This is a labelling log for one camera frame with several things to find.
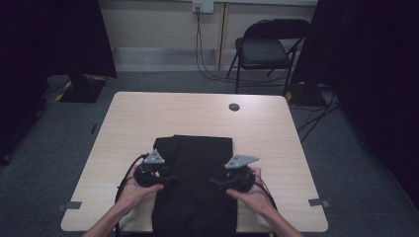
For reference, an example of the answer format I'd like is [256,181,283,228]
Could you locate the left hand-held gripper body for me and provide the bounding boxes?
[132,148,172,190]

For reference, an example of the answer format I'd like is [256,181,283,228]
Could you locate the right hand-held gripper black cable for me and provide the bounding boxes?
[252,179,279,212]

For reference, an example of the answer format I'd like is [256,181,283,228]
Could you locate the hand-held gripper black cable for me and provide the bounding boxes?
[114,152,150,237]
[252,179,279,212]

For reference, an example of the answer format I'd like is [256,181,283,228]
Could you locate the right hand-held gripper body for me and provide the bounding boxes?
[222,154,260,195]

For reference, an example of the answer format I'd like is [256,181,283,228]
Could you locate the grey tape piece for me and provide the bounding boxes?
[307,197,331,208]
[55,200,83,212]

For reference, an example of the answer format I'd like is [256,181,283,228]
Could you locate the black fabric garment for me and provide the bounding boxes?
[291,0,419,211]

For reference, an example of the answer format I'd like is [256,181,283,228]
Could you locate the black floor cables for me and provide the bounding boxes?
[295,83,342,143]

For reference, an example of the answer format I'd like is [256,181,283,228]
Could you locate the black curtain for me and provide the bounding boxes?
[0,0,119,166]

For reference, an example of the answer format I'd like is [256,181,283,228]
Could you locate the black stand base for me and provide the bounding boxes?
[284,80,328,108]
[54,72,109,104]

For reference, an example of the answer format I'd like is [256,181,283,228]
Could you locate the person's left hand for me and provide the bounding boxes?
[116,175,165,212]

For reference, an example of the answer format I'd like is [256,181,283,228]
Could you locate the black folding chair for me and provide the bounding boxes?
[226,18,311,97]

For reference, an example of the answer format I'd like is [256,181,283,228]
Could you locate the white wall socket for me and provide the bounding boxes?
[192,0,215,15]

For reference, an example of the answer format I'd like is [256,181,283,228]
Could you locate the person's right hand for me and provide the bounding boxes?
[224,167,275,215]

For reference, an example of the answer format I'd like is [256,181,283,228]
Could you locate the black pants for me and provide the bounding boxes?
[151,133,239,237]

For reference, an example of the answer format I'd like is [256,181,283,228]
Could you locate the light wooden strip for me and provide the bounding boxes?
[215,2,230,71]

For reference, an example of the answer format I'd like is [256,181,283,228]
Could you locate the left hand-held gripper black cable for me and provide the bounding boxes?
[114,152,150,237]

